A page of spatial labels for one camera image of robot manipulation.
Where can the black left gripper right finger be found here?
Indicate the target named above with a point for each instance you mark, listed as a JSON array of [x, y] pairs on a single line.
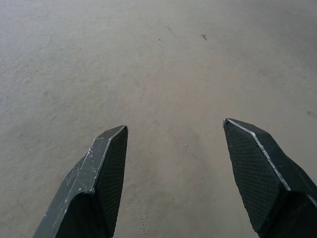
[[267, 183]]

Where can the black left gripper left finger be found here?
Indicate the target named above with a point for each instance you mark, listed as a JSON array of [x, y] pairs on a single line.
[[94, 188]]

